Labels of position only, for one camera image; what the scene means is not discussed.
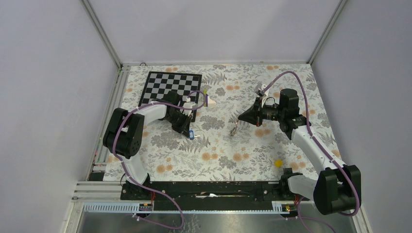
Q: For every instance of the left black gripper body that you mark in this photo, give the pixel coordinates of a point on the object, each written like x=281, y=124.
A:
x=179, y=121

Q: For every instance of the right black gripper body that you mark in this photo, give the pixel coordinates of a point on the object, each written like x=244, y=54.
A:
x=260, y=112

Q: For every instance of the blue tag key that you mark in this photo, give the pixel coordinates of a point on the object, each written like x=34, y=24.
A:
x=192, y=135

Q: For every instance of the metal keyring with keys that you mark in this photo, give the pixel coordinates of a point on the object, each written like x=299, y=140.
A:
x=235, y=128

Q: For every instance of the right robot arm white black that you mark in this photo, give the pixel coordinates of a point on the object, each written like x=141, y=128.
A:
x=337, y=188

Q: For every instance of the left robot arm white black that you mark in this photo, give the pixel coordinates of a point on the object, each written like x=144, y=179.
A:
x=124, y=133

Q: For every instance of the green white small block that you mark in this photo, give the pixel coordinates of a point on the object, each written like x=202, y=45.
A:
x=208, y=102

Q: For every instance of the floral patterned mat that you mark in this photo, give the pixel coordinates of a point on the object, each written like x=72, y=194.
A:
x=250, y=154

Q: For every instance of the black white chessboard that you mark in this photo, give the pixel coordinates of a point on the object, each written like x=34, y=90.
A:
x=176, y=88

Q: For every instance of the yellow small cube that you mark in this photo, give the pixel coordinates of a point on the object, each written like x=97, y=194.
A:
x=278, y=163

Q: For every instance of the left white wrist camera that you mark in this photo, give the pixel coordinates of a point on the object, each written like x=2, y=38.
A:
x=188, y=106

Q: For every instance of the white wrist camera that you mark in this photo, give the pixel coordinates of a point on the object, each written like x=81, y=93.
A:
x=261, y=90
x=188, y=106

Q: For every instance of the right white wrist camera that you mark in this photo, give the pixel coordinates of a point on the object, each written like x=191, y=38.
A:
x=261, y=90

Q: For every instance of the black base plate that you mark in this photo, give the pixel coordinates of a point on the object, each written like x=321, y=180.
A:
x=179, y=191

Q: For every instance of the white slotted cable duct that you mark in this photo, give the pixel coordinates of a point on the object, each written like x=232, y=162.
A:
x=207, y=205

